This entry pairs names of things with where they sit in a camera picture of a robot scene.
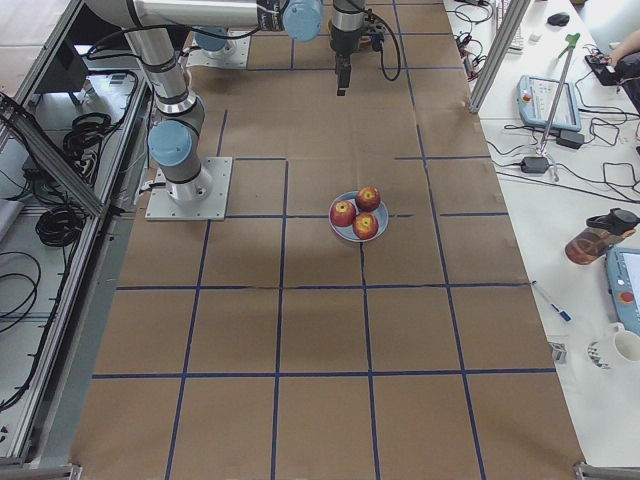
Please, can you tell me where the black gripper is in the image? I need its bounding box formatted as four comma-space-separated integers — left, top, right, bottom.
330, 9, 361, 96

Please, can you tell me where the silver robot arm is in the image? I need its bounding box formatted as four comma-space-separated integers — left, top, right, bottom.
88, 1, 324, 205
194, 26, 234, 54

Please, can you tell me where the red apple on plate back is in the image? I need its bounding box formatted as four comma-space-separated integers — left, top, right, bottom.
355, 186, 381, 212

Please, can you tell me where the red apple on plate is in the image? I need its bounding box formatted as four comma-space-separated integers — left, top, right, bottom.
355, 186, 381, 212
329, 200, 357, 228
352, 212, 379, 241

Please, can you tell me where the red apple on plate left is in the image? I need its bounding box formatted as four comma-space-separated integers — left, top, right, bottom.
329, 200, 357, 228

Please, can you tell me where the red apple on plate front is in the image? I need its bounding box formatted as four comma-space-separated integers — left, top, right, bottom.
352, 212, 379, 241

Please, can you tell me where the light blue plate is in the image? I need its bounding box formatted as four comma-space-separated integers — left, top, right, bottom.
328, 191, 389, 243

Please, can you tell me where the blue teach pendant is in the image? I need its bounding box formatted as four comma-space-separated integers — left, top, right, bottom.
517, 75, 582, 132
605, 246, 639, 334

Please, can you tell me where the black computer mouse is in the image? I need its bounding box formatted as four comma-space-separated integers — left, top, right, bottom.
546, 12, 570, 27

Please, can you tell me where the black power adapter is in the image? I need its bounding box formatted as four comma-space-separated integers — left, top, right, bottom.
519, 156, 550, 174

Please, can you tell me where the metal rod green tip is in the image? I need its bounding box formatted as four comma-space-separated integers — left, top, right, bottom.
536, 33, 581, 157

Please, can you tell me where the brown water bottle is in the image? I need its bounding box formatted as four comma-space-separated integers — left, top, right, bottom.
564, 208, 639, 265

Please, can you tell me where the blue white pen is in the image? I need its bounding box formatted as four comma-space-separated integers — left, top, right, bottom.
531, 280, 572, 322

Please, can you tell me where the white patterned mug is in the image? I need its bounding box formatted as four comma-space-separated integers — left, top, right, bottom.
586, 322, 639, 370

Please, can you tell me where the aluminium frame post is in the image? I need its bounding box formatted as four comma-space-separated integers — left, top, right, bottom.
468, 0, 530, 114

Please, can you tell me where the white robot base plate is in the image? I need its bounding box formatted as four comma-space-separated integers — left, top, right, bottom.
145, 157, 233, 221

